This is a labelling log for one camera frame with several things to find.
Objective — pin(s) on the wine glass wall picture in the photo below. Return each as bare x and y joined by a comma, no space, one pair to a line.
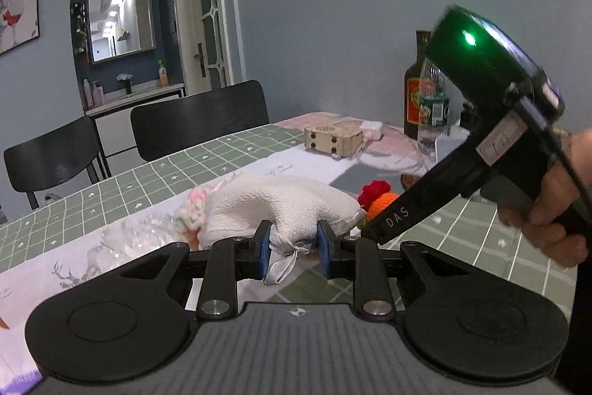
18,6

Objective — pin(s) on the white phone stand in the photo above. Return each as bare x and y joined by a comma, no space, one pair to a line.
448,145

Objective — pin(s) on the white textured pouch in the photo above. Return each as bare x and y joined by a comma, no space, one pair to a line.
277,200

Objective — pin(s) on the hanging wall ornament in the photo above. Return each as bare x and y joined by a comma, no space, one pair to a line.
79,34

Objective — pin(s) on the pink bottle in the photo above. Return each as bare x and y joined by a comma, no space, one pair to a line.
87,94

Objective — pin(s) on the small wooden box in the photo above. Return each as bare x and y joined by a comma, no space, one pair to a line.
333,139

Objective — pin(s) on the glass panel door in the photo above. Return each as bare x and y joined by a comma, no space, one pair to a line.
208,6

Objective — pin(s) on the small flower vase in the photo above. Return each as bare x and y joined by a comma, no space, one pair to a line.
126,84

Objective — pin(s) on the dark glass bottle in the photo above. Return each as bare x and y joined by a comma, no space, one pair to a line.
414,99

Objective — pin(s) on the clear plastic bottle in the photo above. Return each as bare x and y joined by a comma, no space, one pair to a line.
432,117

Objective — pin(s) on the pink and white knitted toy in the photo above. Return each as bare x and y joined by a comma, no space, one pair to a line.
194,210

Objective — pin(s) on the person's right hand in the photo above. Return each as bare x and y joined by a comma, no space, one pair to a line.
541,233

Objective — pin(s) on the black dining chair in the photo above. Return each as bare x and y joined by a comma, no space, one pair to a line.
55,154
199,117

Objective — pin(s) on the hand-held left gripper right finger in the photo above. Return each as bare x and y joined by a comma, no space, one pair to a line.
325,251

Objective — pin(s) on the white charger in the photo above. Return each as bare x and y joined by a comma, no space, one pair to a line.
372,130

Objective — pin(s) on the red knitted flower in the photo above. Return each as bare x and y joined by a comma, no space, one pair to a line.
372,193

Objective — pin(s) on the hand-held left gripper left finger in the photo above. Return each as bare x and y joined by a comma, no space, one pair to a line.
264,251

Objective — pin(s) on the framed wall mirror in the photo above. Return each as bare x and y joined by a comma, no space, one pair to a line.
120,20

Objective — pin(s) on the grey tablet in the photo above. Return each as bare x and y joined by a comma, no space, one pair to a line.
365,181

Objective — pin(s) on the white sideboard cabinet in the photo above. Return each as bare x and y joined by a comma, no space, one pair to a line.
138,117

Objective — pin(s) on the white pump bottle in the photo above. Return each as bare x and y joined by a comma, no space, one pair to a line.
97,94

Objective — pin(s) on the orange knitted toy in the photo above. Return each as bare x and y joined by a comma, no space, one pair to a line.
384,205

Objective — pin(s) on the clear plastic sheet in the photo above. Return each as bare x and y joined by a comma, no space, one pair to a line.
393,159

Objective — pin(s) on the orange juice bottle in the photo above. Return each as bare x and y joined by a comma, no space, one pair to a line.
163,75

